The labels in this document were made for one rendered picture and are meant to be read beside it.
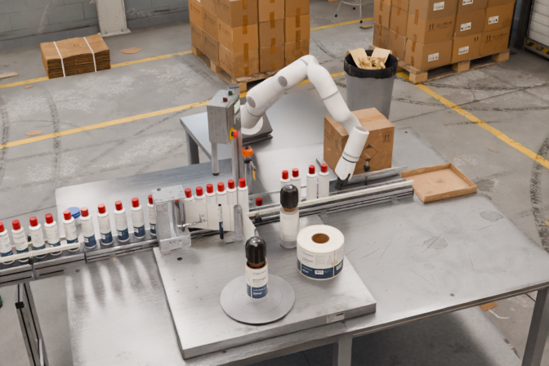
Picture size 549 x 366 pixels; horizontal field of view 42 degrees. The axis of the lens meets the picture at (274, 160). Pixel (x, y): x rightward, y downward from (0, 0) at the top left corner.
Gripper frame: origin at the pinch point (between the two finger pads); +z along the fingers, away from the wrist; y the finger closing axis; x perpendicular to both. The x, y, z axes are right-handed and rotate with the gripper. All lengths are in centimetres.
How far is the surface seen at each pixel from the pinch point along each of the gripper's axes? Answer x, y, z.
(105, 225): -109, 2, 35
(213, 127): -71, -3, -19
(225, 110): -70, 1, -29
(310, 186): -16.3, 1.8, 1.9
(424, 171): 56, -13, -9
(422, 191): 46.8, 3.6, -5.0
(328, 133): 4.4, -35.0, -12.6
